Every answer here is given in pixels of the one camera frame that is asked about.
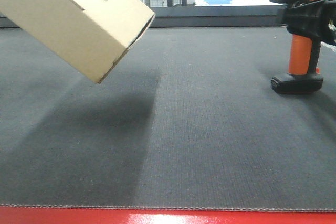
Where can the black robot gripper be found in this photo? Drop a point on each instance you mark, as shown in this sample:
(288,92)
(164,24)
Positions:
(315,20)

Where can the dark grey conveyor belt mat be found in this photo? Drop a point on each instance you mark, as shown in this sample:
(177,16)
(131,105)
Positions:
(186,120)

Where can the white background work table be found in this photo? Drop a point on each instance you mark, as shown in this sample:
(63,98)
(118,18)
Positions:
(201,3)

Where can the orange black barcode scanner gun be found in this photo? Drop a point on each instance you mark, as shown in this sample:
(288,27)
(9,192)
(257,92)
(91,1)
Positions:
(303,75)

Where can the brown cardboard package box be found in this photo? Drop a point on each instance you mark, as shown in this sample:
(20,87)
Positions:
(90,35)

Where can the blue tray on table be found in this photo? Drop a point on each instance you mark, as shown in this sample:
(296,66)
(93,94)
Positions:
(218,2)

